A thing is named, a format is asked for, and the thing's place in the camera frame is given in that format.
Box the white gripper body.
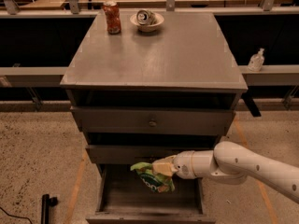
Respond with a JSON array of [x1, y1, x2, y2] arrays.
[[173, 151, 195, 179]]

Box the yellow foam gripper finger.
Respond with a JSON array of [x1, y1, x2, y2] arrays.
[[157, 155, 177, 163], [152, 162, 178, 176]]

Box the green rice chip bag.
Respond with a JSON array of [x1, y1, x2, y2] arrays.
[[130, 162, 175, 193]]

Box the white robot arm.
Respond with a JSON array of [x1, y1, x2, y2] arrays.
[[152, 141, 299, 203]]

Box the grey open bottom drawer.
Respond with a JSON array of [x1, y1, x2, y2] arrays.
[[86, 165, 216, 224]]

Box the grey middle drawer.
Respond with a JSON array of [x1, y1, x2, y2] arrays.
[[86, 145, 205, 164]]

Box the grey wooden drawer cabinet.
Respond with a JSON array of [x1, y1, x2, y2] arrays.
[[59, 10, 249, 224]]

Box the grey top drawer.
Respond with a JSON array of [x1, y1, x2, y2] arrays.
[[71, 106, 235, 136]]

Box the clear sanitizer pump bottle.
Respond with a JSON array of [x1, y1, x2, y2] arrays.
[[248, 48, 264, 72]]

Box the black floor stand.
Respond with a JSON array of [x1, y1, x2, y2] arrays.
[[41, 194, 58, 224]]

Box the white ceramic bowl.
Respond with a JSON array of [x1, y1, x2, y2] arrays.
[[130, 13, 164, 33]]

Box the crushed silver can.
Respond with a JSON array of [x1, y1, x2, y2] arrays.
[[136, 9, 155, 25]]

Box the grey metal railing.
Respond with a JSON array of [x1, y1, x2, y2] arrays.
[[0, 0, 298, 116]]

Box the red soda can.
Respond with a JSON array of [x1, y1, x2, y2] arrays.
[[103, 1, 121, 35]]

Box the black cable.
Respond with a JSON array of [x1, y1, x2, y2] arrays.
[[0, 206, 34, 224]]

